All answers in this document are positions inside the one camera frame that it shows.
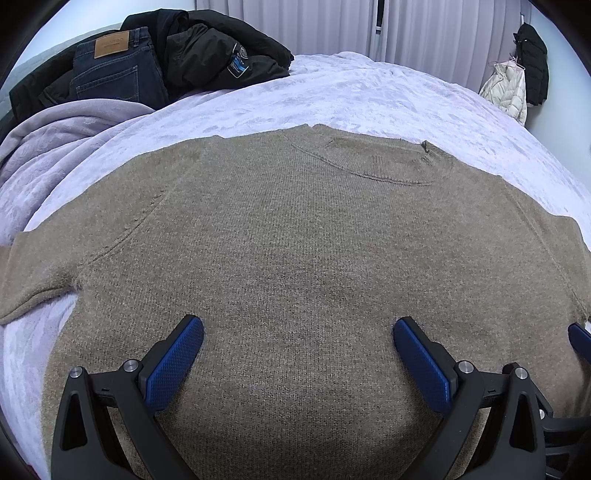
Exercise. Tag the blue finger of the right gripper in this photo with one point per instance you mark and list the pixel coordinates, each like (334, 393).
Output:
(580, 340)

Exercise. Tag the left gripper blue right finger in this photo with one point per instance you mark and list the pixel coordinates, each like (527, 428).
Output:
(511, 445)

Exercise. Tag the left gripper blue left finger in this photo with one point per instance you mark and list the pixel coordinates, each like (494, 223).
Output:
(85, 444)

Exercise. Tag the brown knit sweater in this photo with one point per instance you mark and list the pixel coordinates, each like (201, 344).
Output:
(298, 249)

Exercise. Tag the white puffer jacket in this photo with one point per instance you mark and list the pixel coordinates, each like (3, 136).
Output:
(506, 89)

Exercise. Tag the lavender folded throw blanket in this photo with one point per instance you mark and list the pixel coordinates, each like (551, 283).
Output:
(60, 125)

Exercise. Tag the black hanging coat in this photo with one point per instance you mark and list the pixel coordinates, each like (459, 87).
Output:
(531, 53)

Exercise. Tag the grey pleated curtain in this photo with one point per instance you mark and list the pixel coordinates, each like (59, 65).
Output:
(458, 41)

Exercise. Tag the dark blue jeans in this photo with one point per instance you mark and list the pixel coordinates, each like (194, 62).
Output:
(121, 66)

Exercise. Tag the lavender plush bed blanket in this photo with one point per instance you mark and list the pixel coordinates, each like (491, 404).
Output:
(345, 92)

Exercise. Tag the black jacket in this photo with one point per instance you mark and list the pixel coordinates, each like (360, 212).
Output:
(196, 50)

